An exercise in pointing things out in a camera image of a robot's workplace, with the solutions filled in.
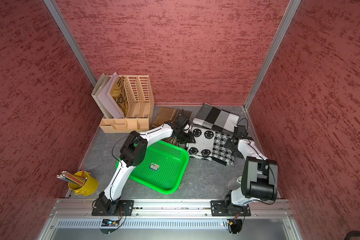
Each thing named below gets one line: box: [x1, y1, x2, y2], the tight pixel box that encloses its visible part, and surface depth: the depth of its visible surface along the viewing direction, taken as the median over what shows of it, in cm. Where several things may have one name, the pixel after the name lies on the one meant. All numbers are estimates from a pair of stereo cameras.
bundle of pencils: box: [56, 163, 88, 187], surface depth 73 cm
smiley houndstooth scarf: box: [187, 126, 235, 166], surface depth 94 cm
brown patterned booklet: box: [110, 76, 129, 118], surface depth 103 cm
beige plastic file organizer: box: [99, 75, 155, 133], surface depth 106 cm
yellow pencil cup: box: [68, 171, 99, 196], surface depth 74 cm
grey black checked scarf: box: [192, 103, 240, 133], surface depth 113 cm
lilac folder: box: [97, 72, 125, 119], surface depth 94 cm
